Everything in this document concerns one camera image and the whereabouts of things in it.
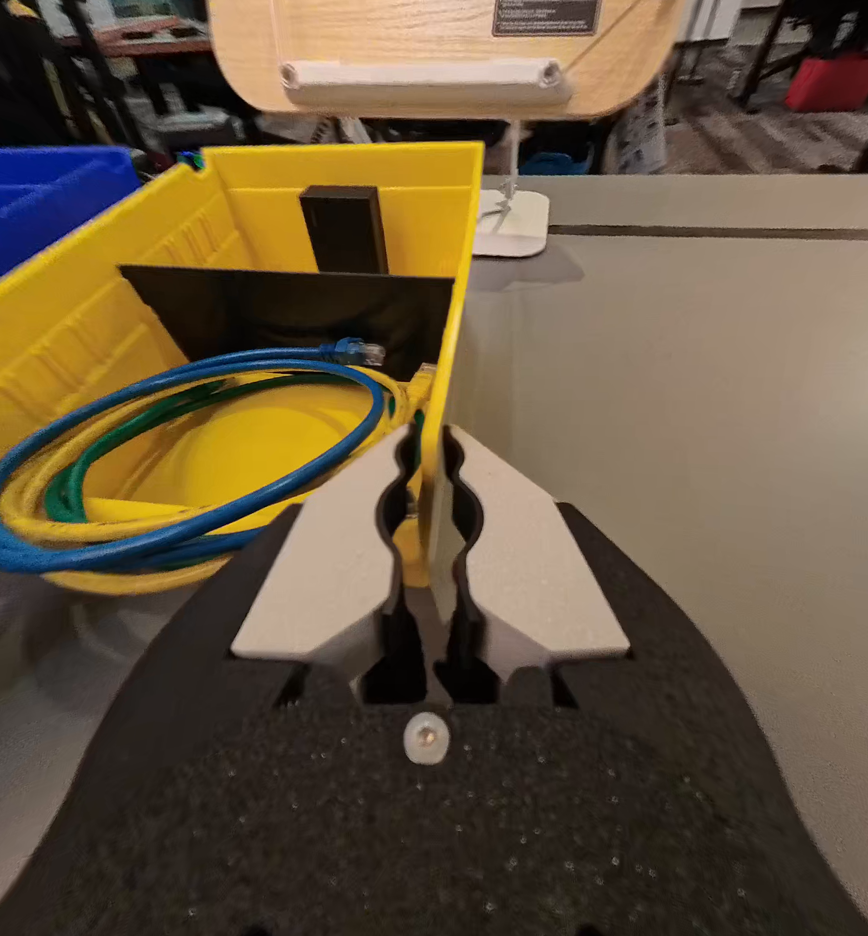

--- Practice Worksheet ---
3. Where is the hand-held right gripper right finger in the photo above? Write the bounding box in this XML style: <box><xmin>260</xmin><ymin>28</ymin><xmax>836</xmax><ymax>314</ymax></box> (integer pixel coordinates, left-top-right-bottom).
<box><xmin>428</xmin><ymin>424</ymin><xmax>632</xmax><ymax>696</ymax></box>

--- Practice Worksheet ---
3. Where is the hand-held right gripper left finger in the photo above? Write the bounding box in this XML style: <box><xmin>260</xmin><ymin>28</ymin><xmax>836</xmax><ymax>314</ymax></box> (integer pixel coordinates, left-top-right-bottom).
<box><xmin>231</xmin><ymin>424</ymin><xmax>429</xmax><ymax>696</ymax></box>

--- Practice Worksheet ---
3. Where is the green ethernet cable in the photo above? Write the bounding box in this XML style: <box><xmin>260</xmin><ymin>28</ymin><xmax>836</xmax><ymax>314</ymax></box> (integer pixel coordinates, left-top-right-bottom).
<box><xmin>42</xmin><ymin>369</ymin><xmax>427</xmax><ymax>524</ymax></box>

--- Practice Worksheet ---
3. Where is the yellow ethernet cable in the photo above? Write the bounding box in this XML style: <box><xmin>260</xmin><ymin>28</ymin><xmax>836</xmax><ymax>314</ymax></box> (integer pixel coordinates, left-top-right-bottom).
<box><xmin>0</xmin><ymin>362</ymin><xmax>435</xmax><ymax>595</ymax></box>

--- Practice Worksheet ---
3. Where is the blue ethernet cable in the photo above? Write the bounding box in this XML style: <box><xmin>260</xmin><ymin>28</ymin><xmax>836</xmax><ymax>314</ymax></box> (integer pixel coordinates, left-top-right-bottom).
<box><xmin>0</xmin><ymin>338</ymin><xmax>387</xmax><ymax>575</ymax></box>

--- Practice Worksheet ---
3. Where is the black network switch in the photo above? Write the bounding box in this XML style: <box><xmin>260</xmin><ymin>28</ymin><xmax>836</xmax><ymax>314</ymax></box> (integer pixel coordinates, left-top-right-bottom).
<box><xmin>300</xmin><ymin>186</ymin><xmax>391</xmax><ymax>275</ymax></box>

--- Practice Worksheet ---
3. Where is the yellow plastic bin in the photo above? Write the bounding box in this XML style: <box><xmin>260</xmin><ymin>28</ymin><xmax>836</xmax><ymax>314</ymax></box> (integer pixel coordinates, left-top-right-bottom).
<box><xmin>0</xmin><ymin>142</ymin><xmax>486</xmax><ymax>597</ymax></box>

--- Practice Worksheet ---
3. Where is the black bin divider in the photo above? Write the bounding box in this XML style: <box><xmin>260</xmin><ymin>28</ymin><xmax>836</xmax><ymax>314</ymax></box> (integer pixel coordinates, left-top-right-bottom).
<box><xmin>119</xmin><ymin>265</ymin><xmax>455</xmax><ymax>385</ymax></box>

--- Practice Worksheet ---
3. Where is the white stand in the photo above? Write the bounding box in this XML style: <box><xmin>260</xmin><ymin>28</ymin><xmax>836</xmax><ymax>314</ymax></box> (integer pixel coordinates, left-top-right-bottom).
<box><xmin>472</xmin><ymin>117</ymin><xmax>550</xmax><ymax>258</ymax></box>

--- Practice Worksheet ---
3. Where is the blue plastic bin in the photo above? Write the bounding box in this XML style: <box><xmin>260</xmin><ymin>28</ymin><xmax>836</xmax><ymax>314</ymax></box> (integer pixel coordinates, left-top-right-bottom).
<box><xmin>0</xmin><ymin>146</ymin><xmax>142</xmax><ymax>297</ymax></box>

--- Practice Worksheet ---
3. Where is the light wooden board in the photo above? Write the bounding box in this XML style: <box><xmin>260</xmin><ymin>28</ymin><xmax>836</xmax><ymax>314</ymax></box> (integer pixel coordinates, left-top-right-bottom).
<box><xmin>207</xmin><ymin>0</ymin><xmax>687</xmax><ymax>121</ymax></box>

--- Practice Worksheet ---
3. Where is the red box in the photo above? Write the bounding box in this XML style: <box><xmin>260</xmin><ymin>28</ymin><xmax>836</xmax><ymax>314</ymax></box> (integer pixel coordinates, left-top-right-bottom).
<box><xmin>785</xmin><ymin>55</ymin><xmax>868</xmax><ymax>112</ymax></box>

